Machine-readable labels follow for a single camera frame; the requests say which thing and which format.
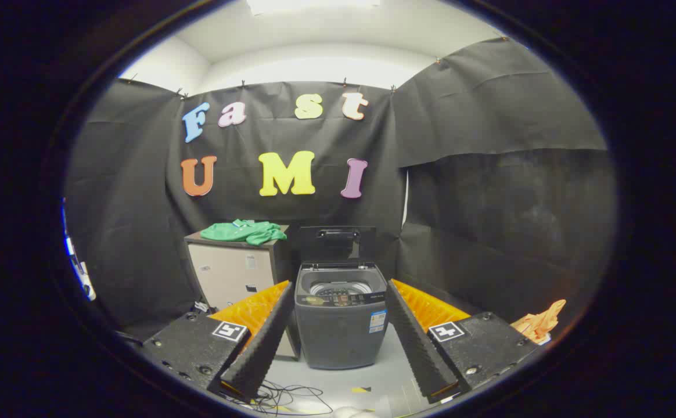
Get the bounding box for beige cabinet with brown top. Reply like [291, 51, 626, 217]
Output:
[184, 225, 301, 361]

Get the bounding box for white and blue object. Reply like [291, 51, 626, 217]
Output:
[62, 197, 96, 301]

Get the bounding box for orange cloth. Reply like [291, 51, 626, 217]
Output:
[510, 299, 567, 344]

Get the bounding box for grey washing machine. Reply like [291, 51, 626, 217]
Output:
[294, 261, 389, 370]

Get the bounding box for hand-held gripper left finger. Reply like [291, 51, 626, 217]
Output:
[141, 280, 296, 402]

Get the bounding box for green polo shirt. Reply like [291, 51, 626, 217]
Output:
[200, 219, 287, 246]

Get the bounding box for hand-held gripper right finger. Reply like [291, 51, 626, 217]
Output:
[386, 279, 539, 404]

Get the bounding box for black floor cables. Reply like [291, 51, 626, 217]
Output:
[222, 380, 334, 416]

